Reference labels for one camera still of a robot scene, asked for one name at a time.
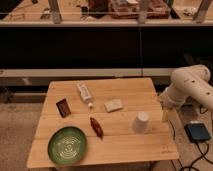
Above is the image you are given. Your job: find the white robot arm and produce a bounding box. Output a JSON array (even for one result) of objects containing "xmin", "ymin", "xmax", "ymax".
[{"xmin": 160, "ymin": 65, "xmax": 213, "ymax": 112}]

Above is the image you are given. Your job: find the dark brown eraser block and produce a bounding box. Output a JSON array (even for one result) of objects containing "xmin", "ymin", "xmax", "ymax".
[{"xmin": 56, "ymin": 99, "xmax": 71, "ymax": 117}]

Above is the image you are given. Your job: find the pale rectangular sponge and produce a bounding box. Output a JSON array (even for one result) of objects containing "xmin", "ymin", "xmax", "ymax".
[{"xmin": 104, "ymin": 99, "xmax": 123, "ymax": 113}]

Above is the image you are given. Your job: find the white squeeze bottle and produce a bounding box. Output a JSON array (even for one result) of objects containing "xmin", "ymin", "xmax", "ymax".
[{"xmin": 77, "ymin": 82, "xmax": 93, "ymax": 109}]

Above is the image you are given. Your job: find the wooden slat table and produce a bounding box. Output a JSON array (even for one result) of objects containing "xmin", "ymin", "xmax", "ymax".
[{"xmin": 27, "ymin": 78, "xmax": 179, "ymax": 169}]

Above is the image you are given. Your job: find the red brown chili pepper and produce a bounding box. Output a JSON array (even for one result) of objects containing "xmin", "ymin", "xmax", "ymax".
[{"xmin": 90, "ymin": 118, "xmax": 103, "ymax": 138}]

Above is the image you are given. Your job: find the green ribbed plate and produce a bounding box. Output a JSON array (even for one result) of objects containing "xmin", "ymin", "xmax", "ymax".
[{"xmin": 47, "ymin": 126, "xmax": 87, "ymax": 166}]

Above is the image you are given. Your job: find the black power box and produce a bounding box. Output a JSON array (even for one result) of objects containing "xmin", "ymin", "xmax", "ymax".
[{"xmin": 184, "ymin": 123, "xmax": 211, "ymax": 143}]

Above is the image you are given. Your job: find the long workbench shelf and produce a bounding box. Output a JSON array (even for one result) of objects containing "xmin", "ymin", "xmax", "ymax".
[{"xmin": 0, "ymin": 0, "xmax": 213, "ymax": 27}]

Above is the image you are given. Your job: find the black cable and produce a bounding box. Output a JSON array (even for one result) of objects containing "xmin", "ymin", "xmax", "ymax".
[{"xmin": 169, "ymin": 120, "xmax": 213, "ymax": 171}]

